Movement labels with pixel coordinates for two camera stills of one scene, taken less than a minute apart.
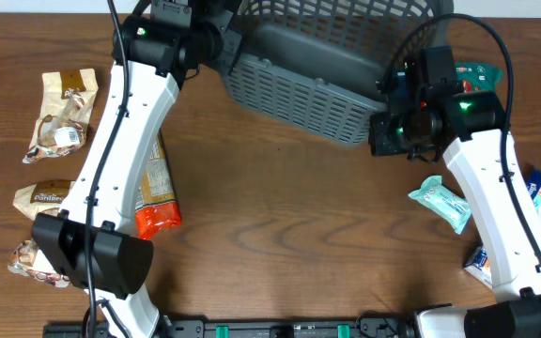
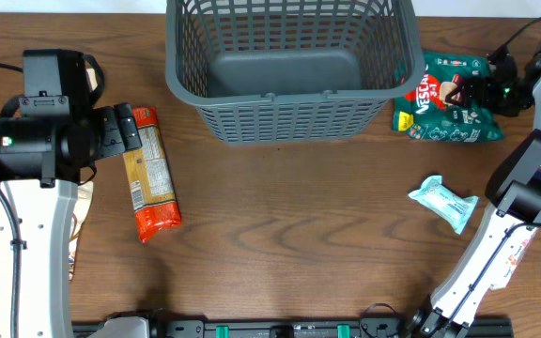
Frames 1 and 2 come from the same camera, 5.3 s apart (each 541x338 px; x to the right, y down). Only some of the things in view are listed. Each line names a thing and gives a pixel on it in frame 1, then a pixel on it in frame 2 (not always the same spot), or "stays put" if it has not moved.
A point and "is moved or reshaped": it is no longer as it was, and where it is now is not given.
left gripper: [231, 43] to [114, 138]
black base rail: [364, 327] stays put
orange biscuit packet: [156, 210] stays put
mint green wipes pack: [444, 202] stays put
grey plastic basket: [314, 66] is moved or reshaped
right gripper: [381, 136] to [478, 91]
